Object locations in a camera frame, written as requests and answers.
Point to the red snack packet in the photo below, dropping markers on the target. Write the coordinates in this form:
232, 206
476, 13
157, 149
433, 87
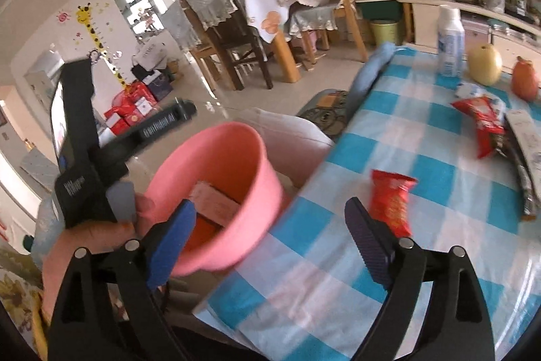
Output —
391, 200

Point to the white striped packet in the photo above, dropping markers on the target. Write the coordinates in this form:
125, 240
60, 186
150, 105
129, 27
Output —
526, 137

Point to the large yellow pear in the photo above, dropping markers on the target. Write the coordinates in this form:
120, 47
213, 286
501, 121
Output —
485, 65

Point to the dark long wrapper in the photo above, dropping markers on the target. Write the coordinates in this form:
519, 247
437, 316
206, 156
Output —
526, 187

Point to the dark wooden chair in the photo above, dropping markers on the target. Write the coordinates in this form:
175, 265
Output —
245, 60

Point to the person's left hand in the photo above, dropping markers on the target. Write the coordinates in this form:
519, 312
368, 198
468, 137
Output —
97, 236

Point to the green waste bin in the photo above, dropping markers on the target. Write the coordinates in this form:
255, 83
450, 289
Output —
386, 33

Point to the cat floor mat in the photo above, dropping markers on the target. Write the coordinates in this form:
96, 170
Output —
325, 111

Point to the white cloth with orange print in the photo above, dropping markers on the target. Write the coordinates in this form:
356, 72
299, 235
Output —
262, 5

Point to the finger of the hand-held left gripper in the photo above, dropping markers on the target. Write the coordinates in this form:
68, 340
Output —
152, 128

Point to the clear plastic wrapper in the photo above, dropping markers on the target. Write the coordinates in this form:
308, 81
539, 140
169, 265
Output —
469, 90

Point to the green plastic crate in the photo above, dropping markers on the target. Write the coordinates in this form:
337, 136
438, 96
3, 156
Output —
380, 10

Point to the pink plastic basin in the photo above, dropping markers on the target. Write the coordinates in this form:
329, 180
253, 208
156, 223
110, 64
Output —
249, 175

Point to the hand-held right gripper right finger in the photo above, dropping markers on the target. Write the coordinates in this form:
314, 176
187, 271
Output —
372, 244

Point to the wooden dining table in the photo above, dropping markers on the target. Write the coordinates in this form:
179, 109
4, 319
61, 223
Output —
287, 60

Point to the patterned cloth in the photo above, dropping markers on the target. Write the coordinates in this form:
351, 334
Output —
17, 301

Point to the giraffe wall sticker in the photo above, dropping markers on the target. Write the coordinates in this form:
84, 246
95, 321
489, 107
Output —
95, 39

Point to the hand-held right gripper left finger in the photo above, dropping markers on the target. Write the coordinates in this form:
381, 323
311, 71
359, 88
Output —
169, 249

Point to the stack of red gift boxes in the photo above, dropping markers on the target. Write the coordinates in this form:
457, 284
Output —
131, 111

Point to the green lace cloth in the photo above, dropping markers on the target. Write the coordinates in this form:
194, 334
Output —
312, 18

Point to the pink storage box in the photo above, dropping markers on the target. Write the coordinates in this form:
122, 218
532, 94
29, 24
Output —
476, 33

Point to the cream television cabinet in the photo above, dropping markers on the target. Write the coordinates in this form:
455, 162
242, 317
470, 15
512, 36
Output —
427, 22

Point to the blue checked tablecloth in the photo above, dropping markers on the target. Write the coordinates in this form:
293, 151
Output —
338, 293

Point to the red apple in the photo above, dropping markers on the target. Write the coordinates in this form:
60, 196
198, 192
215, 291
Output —
524, 82

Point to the white plastic stool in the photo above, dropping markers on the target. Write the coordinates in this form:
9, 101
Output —
296, 141

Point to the wooden dining chair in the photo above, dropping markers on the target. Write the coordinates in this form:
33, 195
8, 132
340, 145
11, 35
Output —
205, 65

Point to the white bottle with blue label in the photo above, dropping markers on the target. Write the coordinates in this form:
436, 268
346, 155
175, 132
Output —
451, 44

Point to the red and white wrapper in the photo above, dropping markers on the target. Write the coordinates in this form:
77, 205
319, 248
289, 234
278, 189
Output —
486, 124

